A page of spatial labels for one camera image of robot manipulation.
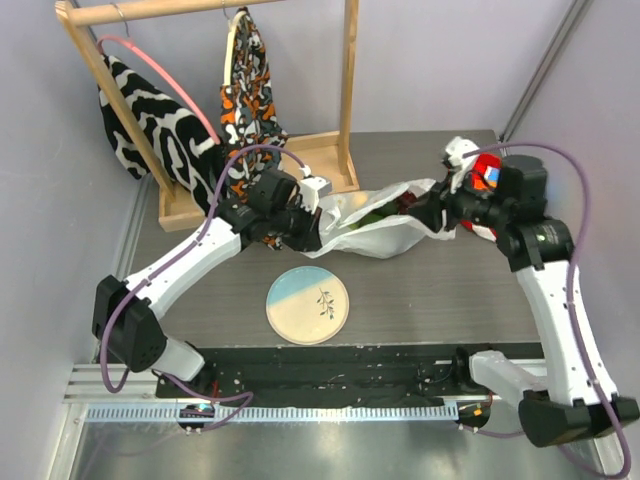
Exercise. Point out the orange grey camouflage cloth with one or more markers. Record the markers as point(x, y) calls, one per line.
point(248, 114)

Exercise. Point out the white slotted cable duct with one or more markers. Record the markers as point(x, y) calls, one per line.
point(167, 412)

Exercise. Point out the rainbow striped cloth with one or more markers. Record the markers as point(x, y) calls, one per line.
point(491, 176)

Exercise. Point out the dark red fake grapes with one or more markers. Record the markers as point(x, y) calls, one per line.
point(404, 202)

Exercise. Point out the green fake fruit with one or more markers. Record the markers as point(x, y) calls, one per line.
point(370, 218)

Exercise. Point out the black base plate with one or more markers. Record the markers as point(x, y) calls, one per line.
point(352, 376)

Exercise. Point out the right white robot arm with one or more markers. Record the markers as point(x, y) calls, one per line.
point(577, 400)

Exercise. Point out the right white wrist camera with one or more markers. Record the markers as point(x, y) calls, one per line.
point(460, 155)

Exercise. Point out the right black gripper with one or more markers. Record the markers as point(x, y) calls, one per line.
point(435, 204)

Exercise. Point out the blue cream ceramic plate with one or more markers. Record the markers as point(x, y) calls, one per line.
point(307, 305)

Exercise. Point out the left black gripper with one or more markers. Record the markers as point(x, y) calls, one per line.
point(310, 237)

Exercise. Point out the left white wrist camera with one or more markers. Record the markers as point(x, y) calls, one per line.
point(311, 189)

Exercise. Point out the white plastic bag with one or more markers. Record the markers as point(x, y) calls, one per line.
point(341, 227)

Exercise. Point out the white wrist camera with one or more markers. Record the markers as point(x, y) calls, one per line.
point(460, 155)
point(311, 189)

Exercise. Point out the cream clothes hanger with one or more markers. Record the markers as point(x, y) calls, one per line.
point(228, 63)

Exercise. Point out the pink clothes hanger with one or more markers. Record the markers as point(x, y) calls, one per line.
point(154, 65)

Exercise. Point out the wooden clothes rack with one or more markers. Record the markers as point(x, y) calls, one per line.
point(327, 153)

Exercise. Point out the black white zebra cloth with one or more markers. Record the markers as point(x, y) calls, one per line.
point(177, 136)

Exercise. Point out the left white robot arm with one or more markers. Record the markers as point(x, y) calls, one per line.
point(127, 313)

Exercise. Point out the red white cloth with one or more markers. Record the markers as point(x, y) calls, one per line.
point(477, 183)

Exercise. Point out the aluminium rail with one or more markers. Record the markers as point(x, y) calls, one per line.
point(85, 385)

